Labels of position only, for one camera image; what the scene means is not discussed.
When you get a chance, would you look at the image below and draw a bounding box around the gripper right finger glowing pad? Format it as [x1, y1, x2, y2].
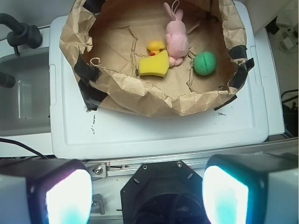
[202, 153, 299, 224]

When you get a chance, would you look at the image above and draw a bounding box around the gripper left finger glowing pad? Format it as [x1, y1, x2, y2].
[0, 159, 93, 224]

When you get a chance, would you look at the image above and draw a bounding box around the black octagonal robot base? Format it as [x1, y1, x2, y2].
[120, 161, 209, 224]

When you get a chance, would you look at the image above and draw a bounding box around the green textured ball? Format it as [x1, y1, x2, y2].
[193, 52, 217, 76]

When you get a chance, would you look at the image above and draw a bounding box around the white plastic cutting board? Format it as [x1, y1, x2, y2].
[49, 1, 269, 160]

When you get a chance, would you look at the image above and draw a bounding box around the yellow sponge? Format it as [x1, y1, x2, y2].
[138, 50, 170, 77]

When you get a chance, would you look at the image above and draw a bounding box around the white power adapter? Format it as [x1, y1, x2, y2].
[281, 28, 296, 50]

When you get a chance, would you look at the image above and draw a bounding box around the black faucet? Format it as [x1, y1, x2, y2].
[0, 13, 43, 56]

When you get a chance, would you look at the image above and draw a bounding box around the pink plush bunny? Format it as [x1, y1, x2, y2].
[164, 0, 189, 67]

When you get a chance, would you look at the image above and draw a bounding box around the yellow rubber duck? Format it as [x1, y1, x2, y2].
[147, 41, 165, 56]

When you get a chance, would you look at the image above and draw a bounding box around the crumpled brown paper bag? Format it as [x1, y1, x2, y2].
[60, 0, 254, 117]

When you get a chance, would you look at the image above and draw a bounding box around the black cable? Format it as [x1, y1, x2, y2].
[0, 137, 49, 160]

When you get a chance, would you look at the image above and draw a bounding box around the aluminium extrusion rail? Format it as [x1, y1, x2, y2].
[83, 137, 299, 178]

